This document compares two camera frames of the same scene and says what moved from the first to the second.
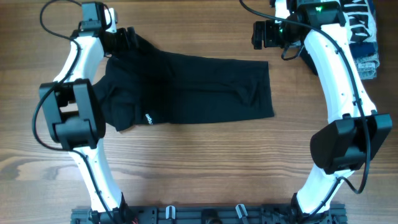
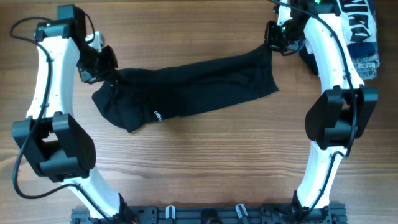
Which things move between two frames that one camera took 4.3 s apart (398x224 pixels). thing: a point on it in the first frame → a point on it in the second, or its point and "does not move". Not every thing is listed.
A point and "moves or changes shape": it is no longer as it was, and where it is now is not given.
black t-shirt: (147, 85) moves or changes shape
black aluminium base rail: (334, 214) does not move
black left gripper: (124, 43) → (107, 70)
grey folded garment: (367, 66) does not move
